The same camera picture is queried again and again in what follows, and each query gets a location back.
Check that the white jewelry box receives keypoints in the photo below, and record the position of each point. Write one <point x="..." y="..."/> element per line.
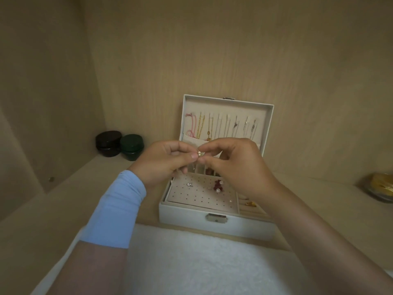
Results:
<point x="221" y="225"/>

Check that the light blue wristband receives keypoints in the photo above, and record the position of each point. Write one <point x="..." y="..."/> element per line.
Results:
<point x="115" y="211"/>

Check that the dark red flower earring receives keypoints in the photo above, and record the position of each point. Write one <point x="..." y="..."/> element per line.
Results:
<point x="218" y="183"/>

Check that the person's left forearm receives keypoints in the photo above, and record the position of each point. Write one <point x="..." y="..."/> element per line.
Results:
<point x="92" y="267"/>

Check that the dark green round jar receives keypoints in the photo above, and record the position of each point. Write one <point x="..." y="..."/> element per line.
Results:
<point x="132" y="146"/>

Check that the person's left thumb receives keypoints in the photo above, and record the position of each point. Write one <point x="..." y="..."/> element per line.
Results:
<point x="185" y="155"/>

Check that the person's left hand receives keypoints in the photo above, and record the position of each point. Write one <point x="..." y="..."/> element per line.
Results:
<point x="159" y="162"/>

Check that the black round jar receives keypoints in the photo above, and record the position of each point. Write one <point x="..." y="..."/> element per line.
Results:
<point x="108" y="143"/>

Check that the white fluffy towel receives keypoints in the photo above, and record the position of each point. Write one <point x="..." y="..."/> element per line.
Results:
<point x="208" y="267"/>

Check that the person's right hand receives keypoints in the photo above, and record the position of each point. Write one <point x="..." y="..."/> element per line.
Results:
<point x="245" y="168"/>

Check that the gold round container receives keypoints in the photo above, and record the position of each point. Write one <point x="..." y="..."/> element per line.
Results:
<point x="379" y="186"/>

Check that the person's right forearm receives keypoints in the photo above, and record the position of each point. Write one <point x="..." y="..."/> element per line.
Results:
<point x="322" y="248"/>

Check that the person's right thumb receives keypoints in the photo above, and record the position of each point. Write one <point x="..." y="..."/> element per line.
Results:
<point x="210" y="162"/>

